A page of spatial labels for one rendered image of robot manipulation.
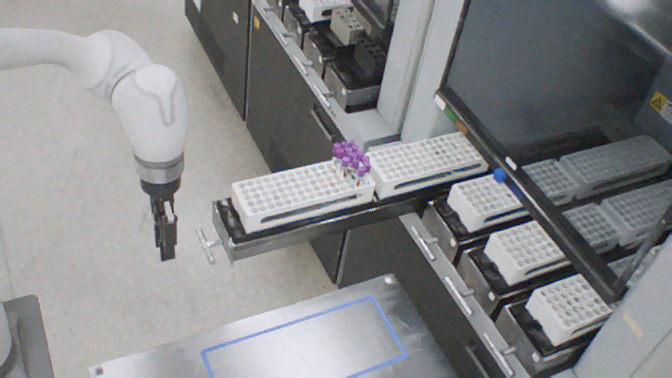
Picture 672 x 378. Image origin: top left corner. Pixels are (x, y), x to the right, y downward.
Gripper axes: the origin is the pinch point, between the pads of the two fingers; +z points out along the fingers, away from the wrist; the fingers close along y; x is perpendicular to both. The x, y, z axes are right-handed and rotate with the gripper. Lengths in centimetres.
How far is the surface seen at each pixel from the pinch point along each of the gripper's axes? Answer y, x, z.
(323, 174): 2.9, -36.4, -5.9
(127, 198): 90, -8, 79
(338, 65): 44, -60, -3
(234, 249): -6.7, -12.6, -0.2
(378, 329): -35.5, -30.6, -2.6
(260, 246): -6.7, -18.4, 1.0
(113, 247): 69, 2, 79
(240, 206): -0.9, -15.8, -6.2
